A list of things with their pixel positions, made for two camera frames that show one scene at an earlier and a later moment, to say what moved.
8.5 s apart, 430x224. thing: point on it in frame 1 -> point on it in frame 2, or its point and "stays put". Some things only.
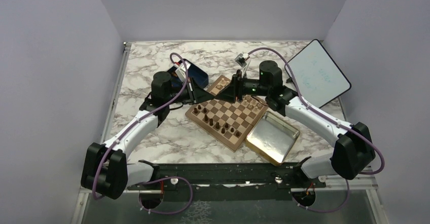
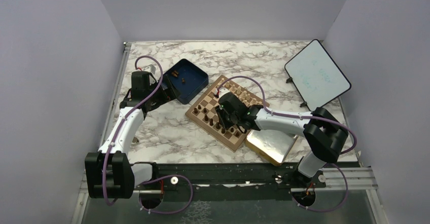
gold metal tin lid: (272, 138) stays put
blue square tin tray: (200, 77) stays put
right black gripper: (235, 89) -> (224, 123)
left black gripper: (196, 95) -> (168, 94)
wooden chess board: (228, 122) stays put
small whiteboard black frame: (319, 79) stays put
